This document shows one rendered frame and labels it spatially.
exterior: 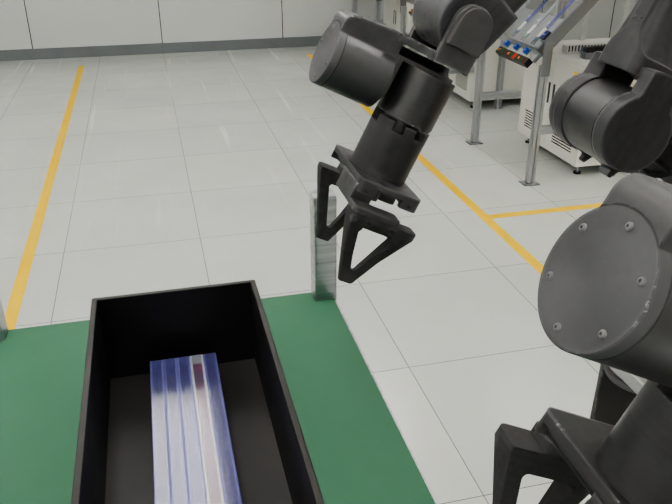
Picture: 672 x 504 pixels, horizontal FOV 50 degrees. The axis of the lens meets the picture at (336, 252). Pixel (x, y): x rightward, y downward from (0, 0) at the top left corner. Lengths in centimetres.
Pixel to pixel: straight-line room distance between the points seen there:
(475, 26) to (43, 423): 58
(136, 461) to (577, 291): 53
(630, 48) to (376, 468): 47
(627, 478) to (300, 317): 65
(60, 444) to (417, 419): 161
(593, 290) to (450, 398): 211
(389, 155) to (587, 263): 41
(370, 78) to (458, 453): 166
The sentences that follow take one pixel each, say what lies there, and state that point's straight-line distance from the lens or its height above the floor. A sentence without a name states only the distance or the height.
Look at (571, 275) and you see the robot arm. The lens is 29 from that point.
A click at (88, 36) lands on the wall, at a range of 763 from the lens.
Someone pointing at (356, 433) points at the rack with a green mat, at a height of 95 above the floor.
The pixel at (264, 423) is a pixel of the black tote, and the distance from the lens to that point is 76.
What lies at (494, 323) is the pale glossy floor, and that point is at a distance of 278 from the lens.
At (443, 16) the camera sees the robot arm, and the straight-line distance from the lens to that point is 65.
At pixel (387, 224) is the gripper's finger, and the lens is 65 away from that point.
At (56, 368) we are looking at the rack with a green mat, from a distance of 91.
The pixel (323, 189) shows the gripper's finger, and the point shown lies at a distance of 75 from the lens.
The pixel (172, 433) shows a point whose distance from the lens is 71.
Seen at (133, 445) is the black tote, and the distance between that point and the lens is 76.
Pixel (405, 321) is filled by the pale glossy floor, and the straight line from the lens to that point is 274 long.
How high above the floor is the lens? 144
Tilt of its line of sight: 26 degrees down
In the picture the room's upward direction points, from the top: straight up
